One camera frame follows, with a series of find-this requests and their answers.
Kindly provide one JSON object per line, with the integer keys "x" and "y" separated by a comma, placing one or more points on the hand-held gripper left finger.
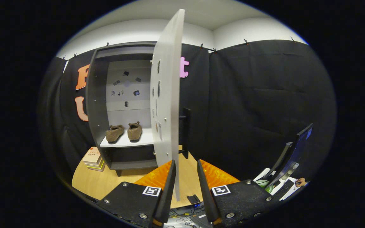
{"x": 167, "y": 196}

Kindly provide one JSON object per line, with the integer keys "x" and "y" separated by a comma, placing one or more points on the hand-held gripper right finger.
{"x": 206, "y": 196}

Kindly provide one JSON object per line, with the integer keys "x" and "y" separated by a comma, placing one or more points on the black computer monitor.
{"x": 291, "y": 155}

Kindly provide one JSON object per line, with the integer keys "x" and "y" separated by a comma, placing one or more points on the black backdrop cloth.
{"x": 249, "y": 110}

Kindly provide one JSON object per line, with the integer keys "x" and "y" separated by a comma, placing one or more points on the row of black cloth clips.
{"x": 245, "y": 41}

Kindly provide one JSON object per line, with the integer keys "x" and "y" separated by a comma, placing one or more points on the black keyboard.
{"x": 284, "y": 188}

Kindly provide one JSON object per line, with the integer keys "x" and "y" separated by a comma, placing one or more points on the beige book with orange corner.
{"x": 91, "y": 155}

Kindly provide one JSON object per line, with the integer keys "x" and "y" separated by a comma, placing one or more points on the white shoe cabinet door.
{"x": 166, "y": 95}

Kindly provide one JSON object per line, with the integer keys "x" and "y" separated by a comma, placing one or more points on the grey box with label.
{"x": 201, "y": 218}

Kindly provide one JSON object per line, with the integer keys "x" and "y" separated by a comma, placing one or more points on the green round object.
{"x": 269, "y": 189}

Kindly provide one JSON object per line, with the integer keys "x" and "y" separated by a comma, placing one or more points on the white printed sheet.
{"x": 262, "y": 175}

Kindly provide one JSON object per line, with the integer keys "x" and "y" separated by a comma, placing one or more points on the small black box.
{"x": 193, "y": 199}

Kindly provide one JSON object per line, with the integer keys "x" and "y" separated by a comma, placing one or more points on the brown fuzzy shoe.
{"x": 134, "y": 131}
{"x": 115, "y": 133}

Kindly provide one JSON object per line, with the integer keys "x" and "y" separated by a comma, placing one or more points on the book with yellow edge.
{"x": 95, "y": 164}

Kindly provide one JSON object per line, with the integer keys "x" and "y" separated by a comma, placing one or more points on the dark grey shoe cabinet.
{"x": 97, "y": 110}

